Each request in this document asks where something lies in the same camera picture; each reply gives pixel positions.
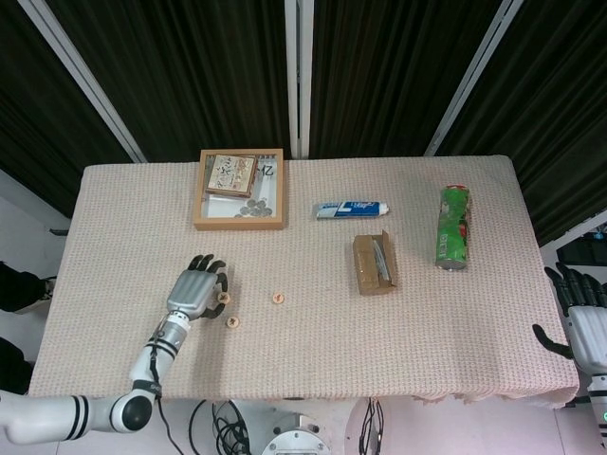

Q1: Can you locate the beige woven tablecloth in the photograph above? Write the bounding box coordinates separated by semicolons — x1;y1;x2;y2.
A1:
28;154;580;410

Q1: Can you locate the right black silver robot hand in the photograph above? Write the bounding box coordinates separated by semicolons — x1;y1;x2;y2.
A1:
531;264;607;375

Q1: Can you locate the black cable bundle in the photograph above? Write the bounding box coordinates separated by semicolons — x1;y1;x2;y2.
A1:
360;397;386;449
189;400;252;455

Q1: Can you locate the black trouser leg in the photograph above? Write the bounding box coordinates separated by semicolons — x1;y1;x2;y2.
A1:
0;336;33;394
0;260;48;314

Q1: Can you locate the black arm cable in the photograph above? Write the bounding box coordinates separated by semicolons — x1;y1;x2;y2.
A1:
149;326;181;455

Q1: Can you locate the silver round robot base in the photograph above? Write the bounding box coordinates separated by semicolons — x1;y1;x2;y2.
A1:
261;410;334;455

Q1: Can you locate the dark pleated curtain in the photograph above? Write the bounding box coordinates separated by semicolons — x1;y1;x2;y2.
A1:
45;0;291;162
435;0;607;247
0;0;137;219
307;0;511;160

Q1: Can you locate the brown calligraphy card box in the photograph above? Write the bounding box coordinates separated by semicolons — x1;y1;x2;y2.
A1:
204;154;258;199

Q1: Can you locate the clear plastic bag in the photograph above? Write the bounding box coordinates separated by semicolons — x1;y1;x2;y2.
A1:
372;239;395;281

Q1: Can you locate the square wooden frame tray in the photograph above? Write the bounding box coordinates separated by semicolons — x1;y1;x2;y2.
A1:
192;148;285;232

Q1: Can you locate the open brown cardboard box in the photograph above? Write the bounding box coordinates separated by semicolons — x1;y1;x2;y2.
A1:
351;229;399;297

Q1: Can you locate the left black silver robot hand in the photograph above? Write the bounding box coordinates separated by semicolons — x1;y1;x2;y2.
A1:
164;253;233;323

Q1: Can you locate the blue white toothpaste tube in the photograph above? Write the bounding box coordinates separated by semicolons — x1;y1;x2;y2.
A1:
311;199;393;221

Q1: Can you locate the silver coin pile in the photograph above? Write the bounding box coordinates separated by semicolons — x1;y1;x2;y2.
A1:
234;197;272;219

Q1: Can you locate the white frame post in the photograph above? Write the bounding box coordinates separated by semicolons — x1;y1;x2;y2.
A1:
284;0;315;160
424;0;525;157
16;0;146;163

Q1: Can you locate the green chip can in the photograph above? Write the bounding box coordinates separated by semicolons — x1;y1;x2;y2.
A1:
434;185;474;272

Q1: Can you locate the black bag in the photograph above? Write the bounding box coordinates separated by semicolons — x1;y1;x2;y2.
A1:
555;230;607;285

